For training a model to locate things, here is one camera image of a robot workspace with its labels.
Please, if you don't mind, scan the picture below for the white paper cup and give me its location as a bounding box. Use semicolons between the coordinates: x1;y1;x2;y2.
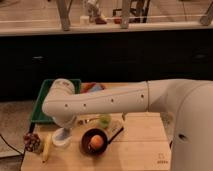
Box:
52;128;71;147

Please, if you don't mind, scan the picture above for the white container on shelf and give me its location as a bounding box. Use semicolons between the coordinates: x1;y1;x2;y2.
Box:
80;16;90;25

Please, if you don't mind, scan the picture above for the black frying pan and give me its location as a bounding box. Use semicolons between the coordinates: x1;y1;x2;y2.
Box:
80;127;124;156

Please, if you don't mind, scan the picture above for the black cable on floor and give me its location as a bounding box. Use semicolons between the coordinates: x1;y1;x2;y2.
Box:
0;133;26;157

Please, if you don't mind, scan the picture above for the dark red bowl on shelf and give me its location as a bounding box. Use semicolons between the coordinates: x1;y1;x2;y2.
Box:
95;17;107;25

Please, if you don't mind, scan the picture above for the metal spoon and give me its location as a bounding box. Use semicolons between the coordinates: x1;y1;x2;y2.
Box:
77;117;98;125

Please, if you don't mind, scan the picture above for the orange fruit in pan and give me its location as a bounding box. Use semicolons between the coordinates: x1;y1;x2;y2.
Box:
90;135;104;148

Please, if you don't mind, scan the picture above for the green plastic tray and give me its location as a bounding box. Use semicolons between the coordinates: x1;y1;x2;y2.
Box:
30;78;82;125

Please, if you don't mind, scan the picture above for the brown pine cone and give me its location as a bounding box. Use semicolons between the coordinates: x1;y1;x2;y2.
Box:
23;133;41;152

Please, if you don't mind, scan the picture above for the yellow banana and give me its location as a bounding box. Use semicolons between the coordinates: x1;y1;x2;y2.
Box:
42;134;52;163

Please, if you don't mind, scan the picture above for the red orange object behind arm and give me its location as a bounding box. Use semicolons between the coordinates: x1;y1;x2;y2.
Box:
81;82;105;93

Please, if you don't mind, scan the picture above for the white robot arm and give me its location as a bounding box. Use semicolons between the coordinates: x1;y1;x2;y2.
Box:
42;79;213;171

